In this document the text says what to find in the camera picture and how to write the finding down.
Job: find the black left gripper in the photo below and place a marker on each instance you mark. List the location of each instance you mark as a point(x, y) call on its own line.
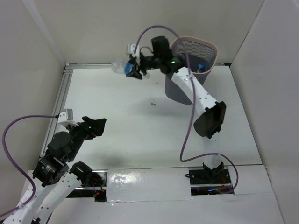
point(84, 129)

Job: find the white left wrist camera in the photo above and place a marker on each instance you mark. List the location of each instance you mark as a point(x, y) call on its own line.
point(66, 117)

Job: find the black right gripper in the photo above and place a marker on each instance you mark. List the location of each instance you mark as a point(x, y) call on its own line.
point(135, 74)

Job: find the clear bottle blue Aqua label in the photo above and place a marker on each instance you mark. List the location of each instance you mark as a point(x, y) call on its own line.
point(124, 67)

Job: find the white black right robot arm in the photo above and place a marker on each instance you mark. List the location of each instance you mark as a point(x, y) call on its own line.
point(186, 63)

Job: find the aluminium frame rail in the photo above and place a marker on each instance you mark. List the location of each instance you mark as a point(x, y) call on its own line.
point(58, 106)

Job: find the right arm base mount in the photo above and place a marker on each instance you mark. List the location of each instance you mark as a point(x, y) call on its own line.
point(200, 185)

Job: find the grey mesh waste bin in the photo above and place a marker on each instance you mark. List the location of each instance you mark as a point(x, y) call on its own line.
point(199, 52)

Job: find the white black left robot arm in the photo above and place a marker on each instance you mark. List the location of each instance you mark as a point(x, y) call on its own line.
point(53, 180)

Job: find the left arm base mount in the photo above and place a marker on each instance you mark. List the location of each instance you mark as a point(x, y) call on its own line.
point(95, 189)

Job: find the clear bottle blue cap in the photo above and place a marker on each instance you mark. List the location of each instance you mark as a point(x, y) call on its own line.
point(200, 68)

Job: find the white taped cover sheet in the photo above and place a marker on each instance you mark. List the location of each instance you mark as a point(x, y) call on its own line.
point(148, 185)

